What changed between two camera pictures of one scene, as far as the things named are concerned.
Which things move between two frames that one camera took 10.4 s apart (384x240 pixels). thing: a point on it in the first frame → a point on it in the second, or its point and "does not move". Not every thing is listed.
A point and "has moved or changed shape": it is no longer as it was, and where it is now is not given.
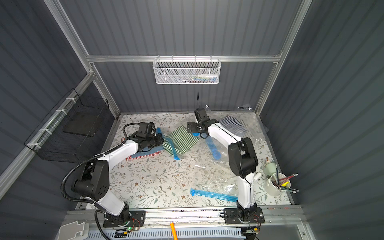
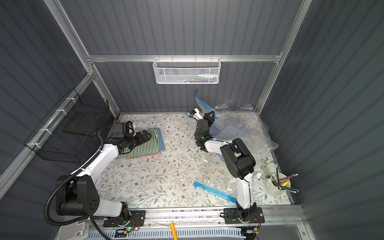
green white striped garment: x=179 y=141 has moved or changed shape
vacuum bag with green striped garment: x=178 y=141 → x=221 y=110
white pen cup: x=275 y=185 does not move
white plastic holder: x=74 y=231 does not move
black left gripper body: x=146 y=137 → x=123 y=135
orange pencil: x=174 y=231 does not move
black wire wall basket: x=69 y=130 does not move
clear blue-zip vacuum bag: x=226 y=191 has moved or changed shape
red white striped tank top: x=159 y=152 does not move
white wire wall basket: x=185 y=71 does not move
